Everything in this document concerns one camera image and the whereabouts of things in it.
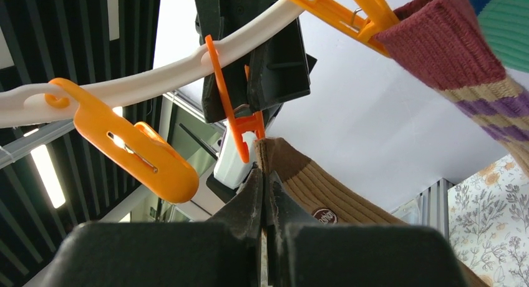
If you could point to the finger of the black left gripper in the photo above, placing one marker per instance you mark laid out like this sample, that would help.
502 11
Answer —
217 19
279 69

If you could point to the green and blue sock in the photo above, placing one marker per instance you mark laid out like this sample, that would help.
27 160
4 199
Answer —
505 26

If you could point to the brown ribbed sock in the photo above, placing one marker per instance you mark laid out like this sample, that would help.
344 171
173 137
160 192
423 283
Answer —
323 196

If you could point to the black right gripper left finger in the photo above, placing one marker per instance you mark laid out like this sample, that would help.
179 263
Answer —
224 250

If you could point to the white round clip hanger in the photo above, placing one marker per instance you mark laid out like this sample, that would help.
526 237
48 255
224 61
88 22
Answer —
26 105

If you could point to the maroon purple striped tan sock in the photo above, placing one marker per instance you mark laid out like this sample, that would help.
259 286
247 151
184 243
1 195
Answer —
440 43

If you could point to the floral table mat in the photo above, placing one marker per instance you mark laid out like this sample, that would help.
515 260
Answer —
488 223

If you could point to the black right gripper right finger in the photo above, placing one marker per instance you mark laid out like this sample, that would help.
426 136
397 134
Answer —
304 252

